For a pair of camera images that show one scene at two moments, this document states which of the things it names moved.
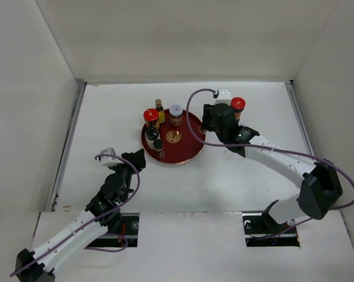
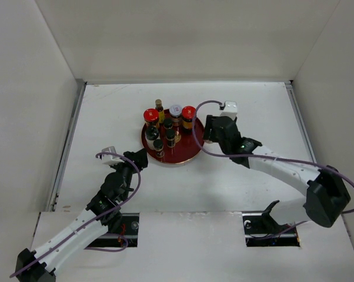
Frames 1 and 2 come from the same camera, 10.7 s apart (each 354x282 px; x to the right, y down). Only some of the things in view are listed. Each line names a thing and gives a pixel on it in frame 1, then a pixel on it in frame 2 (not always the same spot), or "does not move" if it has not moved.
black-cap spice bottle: [158, 146] does not move
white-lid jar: [176, 111] does not move
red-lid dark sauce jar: [237, 104] → [188, 116]
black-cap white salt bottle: [152, 133] does not move
